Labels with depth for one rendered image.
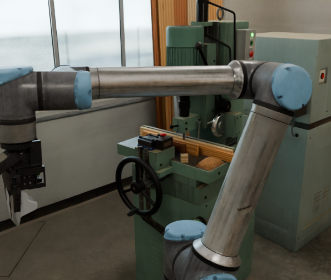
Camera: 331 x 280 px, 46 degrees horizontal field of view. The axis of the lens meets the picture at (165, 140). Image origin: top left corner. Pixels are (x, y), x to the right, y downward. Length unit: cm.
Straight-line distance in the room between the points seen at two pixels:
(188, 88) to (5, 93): 49
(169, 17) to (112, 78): 244
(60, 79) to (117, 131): 253
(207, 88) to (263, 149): 23
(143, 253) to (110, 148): 139
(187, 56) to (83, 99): 97
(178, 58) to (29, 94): 103
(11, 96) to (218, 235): 65
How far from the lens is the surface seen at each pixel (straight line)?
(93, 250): 282
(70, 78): 90
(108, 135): 337
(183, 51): 179
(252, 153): 107
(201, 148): 190
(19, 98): 89
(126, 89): 105
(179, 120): 189
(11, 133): 91
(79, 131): 320
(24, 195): 98
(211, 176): 174
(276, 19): 427
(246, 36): 200
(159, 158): 178
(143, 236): 219
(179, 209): 191
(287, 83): 105
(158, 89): 107
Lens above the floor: 158
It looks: 19 degrees down
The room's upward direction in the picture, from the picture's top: straight up
